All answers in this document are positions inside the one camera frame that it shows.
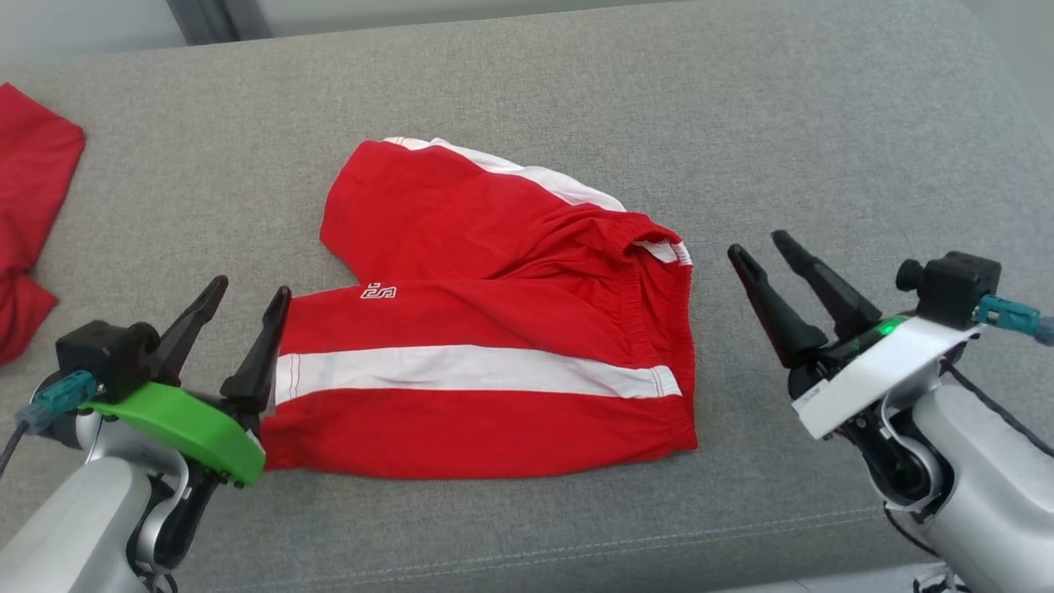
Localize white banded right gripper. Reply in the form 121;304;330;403
727;229;986;441

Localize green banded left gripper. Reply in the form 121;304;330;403
81;275;292;495

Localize red jersey shirt white trim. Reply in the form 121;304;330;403
0;82;86;368

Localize red shorts with white stripes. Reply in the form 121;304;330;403
261;136;700;481

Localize teal plug left camera cable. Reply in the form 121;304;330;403
0;370;101;479

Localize teal plug camera cable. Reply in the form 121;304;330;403
0;370;101;479
975;294;1054;346

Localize teal plug right camera cable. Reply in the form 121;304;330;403
975;294;1054;346

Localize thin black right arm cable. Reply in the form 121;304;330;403
937;361;1054;459

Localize grey metal partition post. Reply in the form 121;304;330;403
166;0;273;47

